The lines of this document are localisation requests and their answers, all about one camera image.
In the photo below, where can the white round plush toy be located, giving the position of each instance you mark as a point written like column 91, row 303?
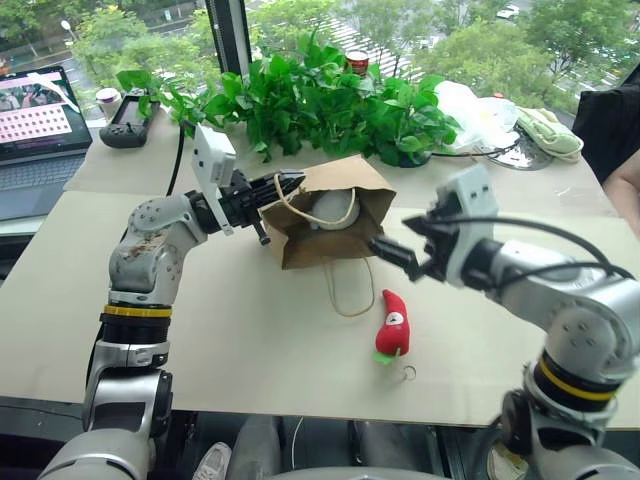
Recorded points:
column 332, row 207

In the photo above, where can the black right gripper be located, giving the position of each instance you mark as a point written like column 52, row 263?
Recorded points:
column 440, row 235

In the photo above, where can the person's bare forearm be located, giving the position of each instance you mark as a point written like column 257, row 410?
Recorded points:
column 625, row 190

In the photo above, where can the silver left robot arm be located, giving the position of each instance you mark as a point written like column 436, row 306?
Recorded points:
column 145, row 250

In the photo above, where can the brown paper bag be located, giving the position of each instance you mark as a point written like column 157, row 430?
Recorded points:
column 330, row 245

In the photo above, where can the white paper cup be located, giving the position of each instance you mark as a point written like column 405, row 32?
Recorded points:
column 107, row 102

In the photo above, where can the red drink can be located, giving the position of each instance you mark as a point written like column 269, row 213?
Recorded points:
column 357, row 64

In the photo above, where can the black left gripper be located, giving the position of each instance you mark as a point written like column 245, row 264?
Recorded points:
column 240, row 202

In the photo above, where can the person's black garment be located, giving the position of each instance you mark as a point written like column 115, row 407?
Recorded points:
column 605, row 115

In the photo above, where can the black window frame pillar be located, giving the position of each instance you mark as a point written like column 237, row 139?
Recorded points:
column 230, row 35

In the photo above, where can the red chili plush toy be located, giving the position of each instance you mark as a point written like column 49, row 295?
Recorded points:
column 392, row 335

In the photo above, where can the black handheld controller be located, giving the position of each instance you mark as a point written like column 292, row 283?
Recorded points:
column 125, row 125

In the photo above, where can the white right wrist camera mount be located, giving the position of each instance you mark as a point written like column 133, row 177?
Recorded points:
column 470, row 195

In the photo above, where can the round glass tray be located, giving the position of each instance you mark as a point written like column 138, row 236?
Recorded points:
column 525, row 157

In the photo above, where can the grey trouser leg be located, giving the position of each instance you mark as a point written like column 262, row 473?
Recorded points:
column 385, row 445
column 257, row 445

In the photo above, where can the green leafy plant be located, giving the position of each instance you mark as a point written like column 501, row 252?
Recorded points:
column 310, row 100

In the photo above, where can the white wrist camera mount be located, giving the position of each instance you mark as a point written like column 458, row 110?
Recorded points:
column 210, row 155
column 470, row 195

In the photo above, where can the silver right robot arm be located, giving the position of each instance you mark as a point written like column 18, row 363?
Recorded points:
column 575, row 300

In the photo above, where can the white plastic bag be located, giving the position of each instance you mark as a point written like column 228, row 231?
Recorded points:
column 465, row 110

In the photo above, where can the pale green cloth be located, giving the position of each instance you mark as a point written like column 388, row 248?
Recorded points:
column 545, row 132

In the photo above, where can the grey open laptop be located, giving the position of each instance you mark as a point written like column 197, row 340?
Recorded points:
column 30, row 170

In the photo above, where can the white sneaker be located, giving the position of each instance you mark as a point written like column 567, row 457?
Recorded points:
column 212, row 462
column 505, row 460

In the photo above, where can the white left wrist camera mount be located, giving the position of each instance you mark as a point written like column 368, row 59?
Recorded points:
column 210, row 155

